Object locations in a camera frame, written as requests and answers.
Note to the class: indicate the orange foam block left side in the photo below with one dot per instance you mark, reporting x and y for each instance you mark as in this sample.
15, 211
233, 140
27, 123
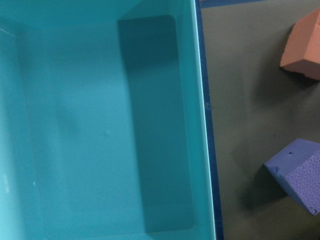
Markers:
302, 51

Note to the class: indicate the teal plastic bin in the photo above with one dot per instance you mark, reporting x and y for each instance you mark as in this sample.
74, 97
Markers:
103, 132

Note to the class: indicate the purple foam block left side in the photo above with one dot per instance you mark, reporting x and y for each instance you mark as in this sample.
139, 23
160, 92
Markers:
296, 168

